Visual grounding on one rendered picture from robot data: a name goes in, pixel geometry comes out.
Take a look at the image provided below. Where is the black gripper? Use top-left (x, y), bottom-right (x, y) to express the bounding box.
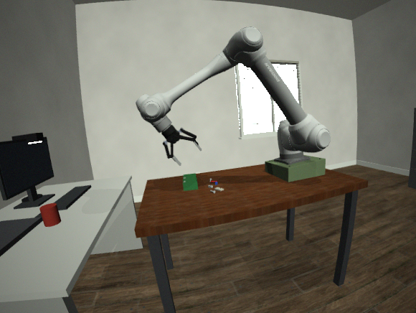
top-left (161, 125), bottom-right (202, 166)

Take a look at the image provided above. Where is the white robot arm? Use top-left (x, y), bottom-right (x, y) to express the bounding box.
top-left (136, 27), bottom-right (331, 165)

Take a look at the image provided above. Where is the green rack of bins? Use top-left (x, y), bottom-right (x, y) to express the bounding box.
top-left (183, 173), bottom-right (198, 191)

